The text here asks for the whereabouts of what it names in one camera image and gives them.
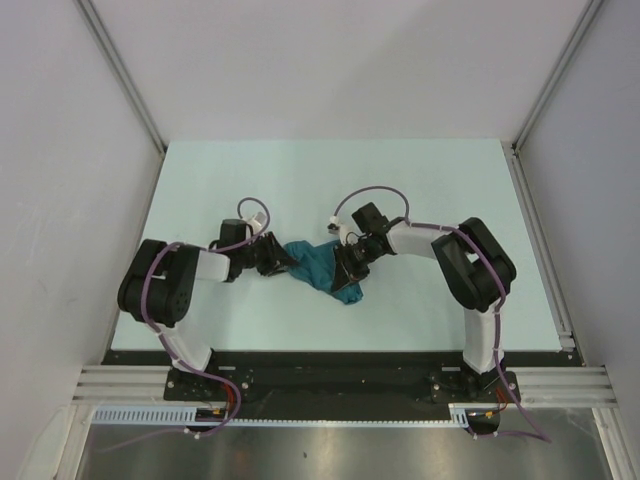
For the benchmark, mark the right aluminium frame post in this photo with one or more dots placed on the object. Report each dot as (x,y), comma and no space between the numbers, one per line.
(569,51)

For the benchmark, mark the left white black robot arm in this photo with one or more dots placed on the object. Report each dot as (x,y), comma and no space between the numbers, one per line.
(158,286)

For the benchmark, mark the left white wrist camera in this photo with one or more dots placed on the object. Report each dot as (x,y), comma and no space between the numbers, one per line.
(257,222)

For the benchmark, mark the aluminium frame post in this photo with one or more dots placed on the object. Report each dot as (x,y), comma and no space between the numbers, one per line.
(115,62)
(569,51)

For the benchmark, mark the white slotted cable duct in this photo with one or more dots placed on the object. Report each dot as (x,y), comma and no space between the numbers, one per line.
(325,422)

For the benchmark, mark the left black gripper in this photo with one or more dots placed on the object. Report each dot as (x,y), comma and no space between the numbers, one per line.
(275,255)

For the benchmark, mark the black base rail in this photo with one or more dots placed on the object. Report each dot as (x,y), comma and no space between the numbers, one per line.
(346,387)

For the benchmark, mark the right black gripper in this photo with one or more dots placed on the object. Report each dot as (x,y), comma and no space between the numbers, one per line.
(345,271)

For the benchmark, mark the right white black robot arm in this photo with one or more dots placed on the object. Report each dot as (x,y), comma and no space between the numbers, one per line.
(475,267)

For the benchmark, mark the teal satin napkin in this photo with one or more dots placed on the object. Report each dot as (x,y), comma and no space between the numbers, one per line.
(316,267)

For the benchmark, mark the left aluminium frame post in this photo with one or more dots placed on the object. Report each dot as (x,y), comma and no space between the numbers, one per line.
(115,62)

